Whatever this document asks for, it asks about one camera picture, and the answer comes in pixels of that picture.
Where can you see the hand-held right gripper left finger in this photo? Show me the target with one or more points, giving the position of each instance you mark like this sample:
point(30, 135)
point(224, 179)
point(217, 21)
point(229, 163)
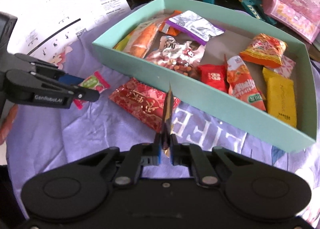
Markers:
point(158, 154)

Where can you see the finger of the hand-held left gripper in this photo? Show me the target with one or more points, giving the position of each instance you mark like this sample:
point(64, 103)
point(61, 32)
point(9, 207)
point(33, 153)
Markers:
point(50, 94)
point(71, 79)

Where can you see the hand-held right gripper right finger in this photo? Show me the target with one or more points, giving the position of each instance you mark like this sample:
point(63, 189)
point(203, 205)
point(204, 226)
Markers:
point(174, 152)

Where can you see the pink green candy packet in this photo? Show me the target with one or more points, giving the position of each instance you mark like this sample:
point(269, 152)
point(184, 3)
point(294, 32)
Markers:
point(93, 82)

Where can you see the dark gold foil packet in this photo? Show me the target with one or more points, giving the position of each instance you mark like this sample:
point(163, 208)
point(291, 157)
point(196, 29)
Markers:
point(168, 109)

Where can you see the red gold patterned packet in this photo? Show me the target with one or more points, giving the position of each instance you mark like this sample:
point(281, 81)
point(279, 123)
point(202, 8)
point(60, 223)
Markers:
point(140, 104)

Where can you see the mint green cardboard box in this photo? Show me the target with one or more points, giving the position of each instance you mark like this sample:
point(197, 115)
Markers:
point(225, 119)

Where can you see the orange sausage packet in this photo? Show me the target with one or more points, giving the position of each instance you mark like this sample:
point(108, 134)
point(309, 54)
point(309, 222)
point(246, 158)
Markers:
point(143, 40)

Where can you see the small red snack packet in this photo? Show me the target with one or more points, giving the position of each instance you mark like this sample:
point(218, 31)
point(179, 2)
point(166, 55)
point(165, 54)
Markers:
point(212, 77)

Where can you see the orange-red snack packet green label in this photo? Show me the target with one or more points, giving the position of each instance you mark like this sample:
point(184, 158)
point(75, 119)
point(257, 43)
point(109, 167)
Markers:
point(242, 83)

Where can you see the clear foil mixed snack bag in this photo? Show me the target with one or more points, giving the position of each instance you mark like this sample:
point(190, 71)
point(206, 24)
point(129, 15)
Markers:
point(175, 53)

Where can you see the orange silver striped snack packet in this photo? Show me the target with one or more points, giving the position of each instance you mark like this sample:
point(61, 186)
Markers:
point(170, 30)

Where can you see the yellow snack packet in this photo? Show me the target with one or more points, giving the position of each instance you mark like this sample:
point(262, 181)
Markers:
point(280, 94)

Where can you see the silver purple snack packet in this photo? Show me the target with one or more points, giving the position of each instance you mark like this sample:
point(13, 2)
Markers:
point(197, 26)

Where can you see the orange noodle snack packet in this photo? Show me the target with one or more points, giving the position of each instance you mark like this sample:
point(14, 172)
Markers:
point(265, 48)

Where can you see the pink floral snack packet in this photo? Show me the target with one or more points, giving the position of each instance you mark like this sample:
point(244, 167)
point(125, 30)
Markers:
point(287, 65)

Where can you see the person's left hand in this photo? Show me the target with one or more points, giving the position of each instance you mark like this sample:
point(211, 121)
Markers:
point(8, 124)

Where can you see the pink gift bag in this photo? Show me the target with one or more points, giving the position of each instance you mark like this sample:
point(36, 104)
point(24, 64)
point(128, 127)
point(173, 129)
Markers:
point(295, 1)

